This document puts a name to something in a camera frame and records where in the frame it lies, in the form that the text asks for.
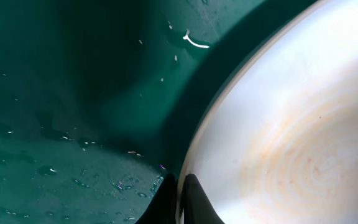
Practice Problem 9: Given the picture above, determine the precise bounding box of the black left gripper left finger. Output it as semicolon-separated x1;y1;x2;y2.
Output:
136;174;177;224

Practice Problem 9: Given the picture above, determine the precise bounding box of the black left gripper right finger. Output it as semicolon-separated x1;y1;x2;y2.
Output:
180;174;224;224

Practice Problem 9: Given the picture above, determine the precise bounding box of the light blue plate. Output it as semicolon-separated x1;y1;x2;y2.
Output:
178;0;358;223

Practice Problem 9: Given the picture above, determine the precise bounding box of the teal plastic tray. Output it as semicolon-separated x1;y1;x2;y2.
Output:
0;1;311;223

